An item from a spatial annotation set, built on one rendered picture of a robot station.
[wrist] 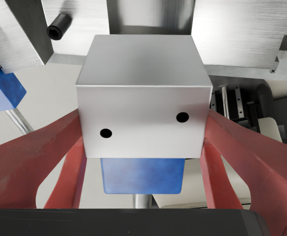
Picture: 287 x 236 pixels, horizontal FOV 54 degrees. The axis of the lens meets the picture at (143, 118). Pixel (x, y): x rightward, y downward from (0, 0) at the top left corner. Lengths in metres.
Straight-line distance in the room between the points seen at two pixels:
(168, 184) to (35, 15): 0.20
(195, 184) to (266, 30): 0.32
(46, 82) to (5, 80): 1.20
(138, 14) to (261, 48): 0.09
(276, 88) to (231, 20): 0.84
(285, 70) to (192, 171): 0.23
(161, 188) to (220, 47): 0.10
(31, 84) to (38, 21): 1.27
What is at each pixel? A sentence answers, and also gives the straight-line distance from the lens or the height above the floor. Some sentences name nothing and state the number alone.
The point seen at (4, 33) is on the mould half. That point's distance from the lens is 0.28.
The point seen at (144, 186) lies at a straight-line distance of 0.16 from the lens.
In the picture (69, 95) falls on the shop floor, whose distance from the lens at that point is 1.50.
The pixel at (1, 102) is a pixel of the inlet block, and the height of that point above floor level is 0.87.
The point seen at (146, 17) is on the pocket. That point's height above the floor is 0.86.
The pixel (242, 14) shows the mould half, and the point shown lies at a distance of 0.19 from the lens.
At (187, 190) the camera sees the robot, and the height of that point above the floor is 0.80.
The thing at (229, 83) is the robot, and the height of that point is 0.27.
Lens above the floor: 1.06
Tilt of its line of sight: 46 degrees down
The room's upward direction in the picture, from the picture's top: 168 degrees counter-clockwise
